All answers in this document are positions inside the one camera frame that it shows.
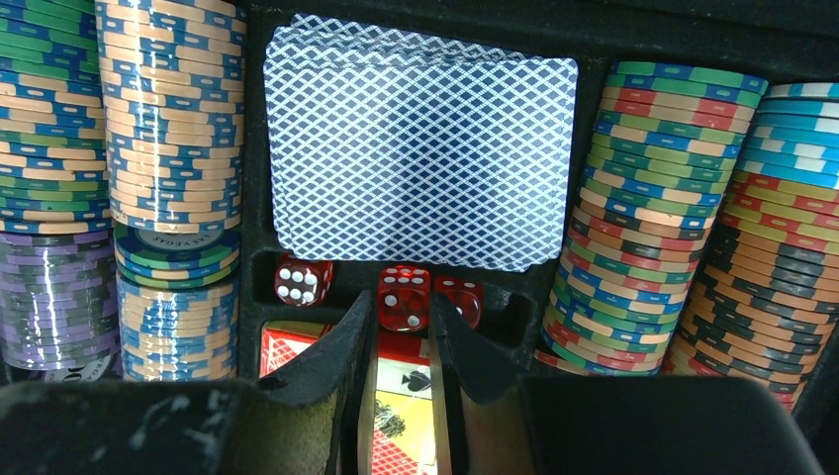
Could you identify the purple chip row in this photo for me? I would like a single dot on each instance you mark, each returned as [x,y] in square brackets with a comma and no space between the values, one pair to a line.
[59,311]

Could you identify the blue backed card deck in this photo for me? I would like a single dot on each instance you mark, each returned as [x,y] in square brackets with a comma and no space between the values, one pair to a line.
[393,145]

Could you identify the green blue chip row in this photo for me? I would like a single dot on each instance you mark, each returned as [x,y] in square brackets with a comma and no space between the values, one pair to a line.
[54,177]

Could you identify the green multicolour chip row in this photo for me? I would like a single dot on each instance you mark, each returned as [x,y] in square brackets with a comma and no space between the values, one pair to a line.
[665,141]

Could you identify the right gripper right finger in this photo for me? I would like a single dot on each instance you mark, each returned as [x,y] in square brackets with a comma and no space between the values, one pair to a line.
[477,415]

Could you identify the red playing card box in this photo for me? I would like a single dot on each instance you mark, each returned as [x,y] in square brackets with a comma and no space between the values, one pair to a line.
[403,437]

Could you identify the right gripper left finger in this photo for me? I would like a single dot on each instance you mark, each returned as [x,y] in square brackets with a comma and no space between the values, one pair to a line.
[324,422]

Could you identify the orange red chip row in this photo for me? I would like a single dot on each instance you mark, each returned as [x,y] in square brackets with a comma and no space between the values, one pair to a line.
[765,300]

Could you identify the black poker set case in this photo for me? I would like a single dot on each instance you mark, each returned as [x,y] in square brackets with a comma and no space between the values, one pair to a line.
[122,149]

